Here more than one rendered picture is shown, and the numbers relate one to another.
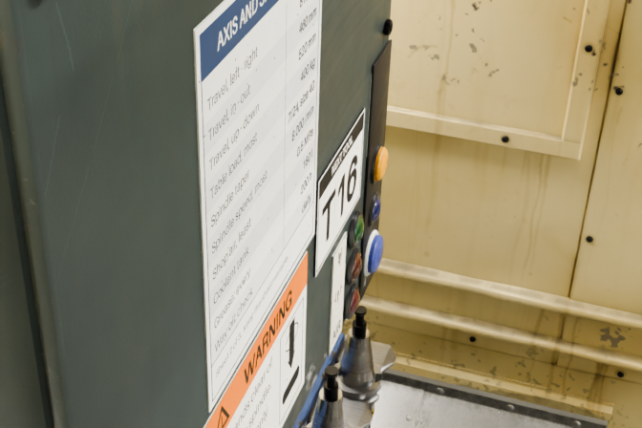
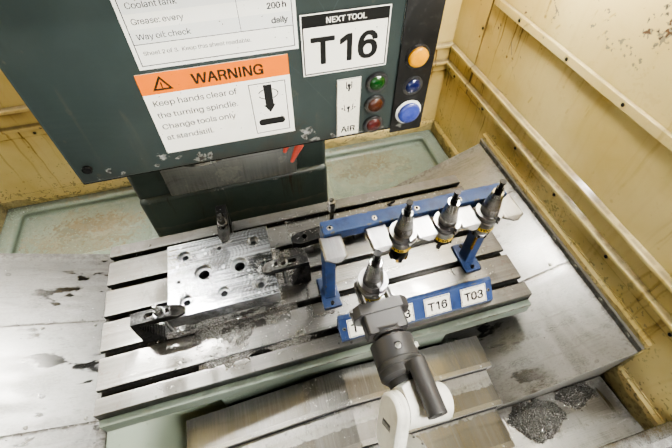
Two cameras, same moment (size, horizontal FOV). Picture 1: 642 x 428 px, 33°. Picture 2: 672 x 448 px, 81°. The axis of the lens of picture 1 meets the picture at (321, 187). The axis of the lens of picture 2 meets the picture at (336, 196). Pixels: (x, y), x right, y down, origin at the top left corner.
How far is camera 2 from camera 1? 52 cm
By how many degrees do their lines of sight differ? 45
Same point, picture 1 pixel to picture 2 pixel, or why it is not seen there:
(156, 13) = not seen: outside the picture
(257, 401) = (217, 102)
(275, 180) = not seen: outside the picture
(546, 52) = not seen: outside the picture
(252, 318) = (195, 49)
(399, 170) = (626, 150)
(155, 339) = not seen: outside the picture
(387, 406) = (545, 253)
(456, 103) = not seen: outside the picture
